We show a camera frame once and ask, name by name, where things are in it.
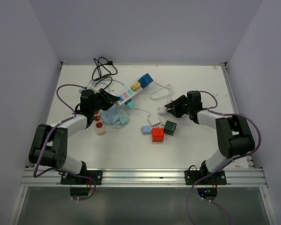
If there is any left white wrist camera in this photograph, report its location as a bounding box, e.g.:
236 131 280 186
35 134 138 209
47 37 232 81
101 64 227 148
86 80 99 93

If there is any blue cube adapter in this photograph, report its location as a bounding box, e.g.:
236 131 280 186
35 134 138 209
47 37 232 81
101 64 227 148
138 73 154 89

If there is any aluminium rail frame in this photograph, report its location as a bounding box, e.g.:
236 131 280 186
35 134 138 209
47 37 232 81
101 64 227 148
23 65 266 187

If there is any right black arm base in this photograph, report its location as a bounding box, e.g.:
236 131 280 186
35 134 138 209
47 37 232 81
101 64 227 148
184 165 227 200

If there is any teal charger plug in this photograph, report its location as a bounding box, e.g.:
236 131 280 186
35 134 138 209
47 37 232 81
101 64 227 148
125 99 135 109

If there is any dark green cube adapter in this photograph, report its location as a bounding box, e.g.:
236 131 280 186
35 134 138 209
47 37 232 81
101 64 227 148
163 120 177 135

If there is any round light blue socket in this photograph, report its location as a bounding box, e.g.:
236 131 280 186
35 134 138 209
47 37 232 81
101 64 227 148
101 107 120 126

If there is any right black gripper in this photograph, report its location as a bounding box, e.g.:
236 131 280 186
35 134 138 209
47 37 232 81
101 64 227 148
165 95 192 118

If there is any light blue charger plug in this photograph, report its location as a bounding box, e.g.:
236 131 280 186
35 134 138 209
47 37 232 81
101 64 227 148
140 125 152 135

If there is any mint green charger plug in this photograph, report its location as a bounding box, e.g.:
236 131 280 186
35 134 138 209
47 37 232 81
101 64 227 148
118 116 129 126

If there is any white adapter block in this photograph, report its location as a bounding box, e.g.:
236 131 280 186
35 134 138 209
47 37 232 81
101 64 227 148
148 115 161 127

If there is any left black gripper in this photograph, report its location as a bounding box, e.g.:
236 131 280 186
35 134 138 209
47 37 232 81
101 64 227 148
91 89 119 113

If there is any white multicolour power strip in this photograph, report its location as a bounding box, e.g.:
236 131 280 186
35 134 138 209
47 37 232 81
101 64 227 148
115 82 144 106

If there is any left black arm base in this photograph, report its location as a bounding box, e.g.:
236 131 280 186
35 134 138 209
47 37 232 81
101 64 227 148
59 170 103 201

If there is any yellow charger plug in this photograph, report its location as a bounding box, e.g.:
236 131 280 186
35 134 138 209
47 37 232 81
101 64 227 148
131 82 141 92

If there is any red cube adapter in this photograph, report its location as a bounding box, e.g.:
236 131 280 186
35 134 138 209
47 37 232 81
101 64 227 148
151 127 164 143

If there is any white power cord with plug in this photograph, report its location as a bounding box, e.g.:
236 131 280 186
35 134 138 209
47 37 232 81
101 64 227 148
150 82 175 115

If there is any beige red power strip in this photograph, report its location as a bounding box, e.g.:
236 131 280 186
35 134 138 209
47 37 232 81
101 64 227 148
94 111 106 135

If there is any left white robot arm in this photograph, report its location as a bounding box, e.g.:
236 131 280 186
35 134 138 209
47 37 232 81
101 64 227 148
29 89 120 184

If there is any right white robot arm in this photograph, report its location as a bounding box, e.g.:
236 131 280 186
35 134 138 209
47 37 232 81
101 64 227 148
164 90 255 184

